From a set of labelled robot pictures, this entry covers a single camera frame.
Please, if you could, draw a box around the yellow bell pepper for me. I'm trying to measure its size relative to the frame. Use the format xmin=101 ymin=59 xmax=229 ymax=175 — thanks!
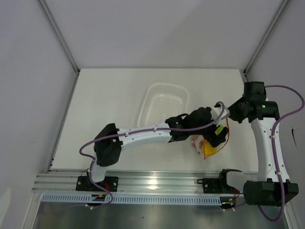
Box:
xmin=202 ymin=140 xmax=217 ymax=158

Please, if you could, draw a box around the clear orange zip bag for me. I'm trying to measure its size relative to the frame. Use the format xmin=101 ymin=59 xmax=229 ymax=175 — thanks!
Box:
xmin=191 ymin=118 xmax=230 ymax=159

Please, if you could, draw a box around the red grape bunch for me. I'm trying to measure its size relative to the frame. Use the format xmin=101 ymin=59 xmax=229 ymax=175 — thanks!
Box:
xmin=191 ymin=135 xmax=204 ymax=154

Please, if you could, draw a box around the green apple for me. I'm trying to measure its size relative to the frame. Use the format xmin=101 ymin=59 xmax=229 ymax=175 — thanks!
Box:
xmin=215 ymin=125 xmax=224 ymax=135

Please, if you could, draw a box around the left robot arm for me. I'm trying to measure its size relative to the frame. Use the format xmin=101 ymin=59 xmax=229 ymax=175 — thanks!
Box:
xmin=86 ymin=104 xmax=229 ymax=191

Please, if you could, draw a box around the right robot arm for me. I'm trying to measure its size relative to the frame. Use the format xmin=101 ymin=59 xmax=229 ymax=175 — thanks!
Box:
xmin=229 ymin=82 xmax=299 ymax=207

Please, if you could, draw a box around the white perforated plastic basket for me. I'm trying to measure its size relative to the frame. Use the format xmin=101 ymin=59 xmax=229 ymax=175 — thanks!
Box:
xmin=137 ymin=83 xmax=188 ymax=127

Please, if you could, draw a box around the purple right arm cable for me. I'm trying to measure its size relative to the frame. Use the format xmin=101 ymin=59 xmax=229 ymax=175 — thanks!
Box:
xmin=220 ymin=85 xmax=305 ymax=221

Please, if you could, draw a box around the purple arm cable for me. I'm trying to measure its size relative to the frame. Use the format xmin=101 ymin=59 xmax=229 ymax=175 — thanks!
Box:
xmin=220 ymin=85 xmax=305 ymax=221
xmin=79 ymin=101 xmax=226 ymax=210

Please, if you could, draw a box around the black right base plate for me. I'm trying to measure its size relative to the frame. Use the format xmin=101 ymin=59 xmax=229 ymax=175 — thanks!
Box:
xmin=197 ymin=169 xmax=241 ymax=194

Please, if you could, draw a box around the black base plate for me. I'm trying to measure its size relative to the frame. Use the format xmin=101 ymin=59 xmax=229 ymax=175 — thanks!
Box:
xmin=75 ymin=176 xmax=119 ymax=192
xmin=197 ymin=169 xmax=241 ymax=194

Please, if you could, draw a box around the right aluminium frame post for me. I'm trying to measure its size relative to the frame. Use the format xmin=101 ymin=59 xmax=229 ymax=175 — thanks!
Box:
xmin=243 ymin=0 xmax=292 ymax=78

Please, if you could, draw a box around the aluminium frame post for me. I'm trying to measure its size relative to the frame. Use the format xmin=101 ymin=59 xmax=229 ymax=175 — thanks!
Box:
xmin=243 ymin=0 xmax=292 ymax=78
xmin=36 ymin=0 xmax=80 ymax=75

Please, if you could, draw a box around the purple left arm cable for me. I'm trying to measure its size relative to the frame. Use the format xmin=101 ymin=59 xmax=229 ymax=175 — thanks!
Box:
xmin=79 ymin=101 xmax=226 ymax=210

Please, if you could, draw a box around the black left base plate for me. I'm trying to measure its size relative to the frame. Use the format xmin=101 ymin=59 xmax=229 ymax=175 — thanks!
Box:
xmin=75 ymin=176 xmax=119 ymax=192

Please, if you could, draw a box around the aluminium mounting rail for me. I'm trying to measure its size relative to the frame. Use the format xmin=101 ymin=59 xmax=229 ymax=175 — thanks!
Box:
xmin=31 ymin=169 xmax=293 ymax=198

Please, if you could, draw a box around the white slotted cable duct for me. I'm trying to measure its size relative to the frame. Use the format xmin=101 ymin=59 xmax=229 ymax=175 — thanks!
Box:
xmin=41 ymin=193 xmax=222 ymax=206

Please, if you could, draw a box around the left aluminium frame post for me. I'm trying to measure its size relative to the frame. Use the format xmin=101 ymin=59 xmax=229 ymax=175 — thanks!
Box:
xmin=36 ymin=0 xmax=80 ymax=75

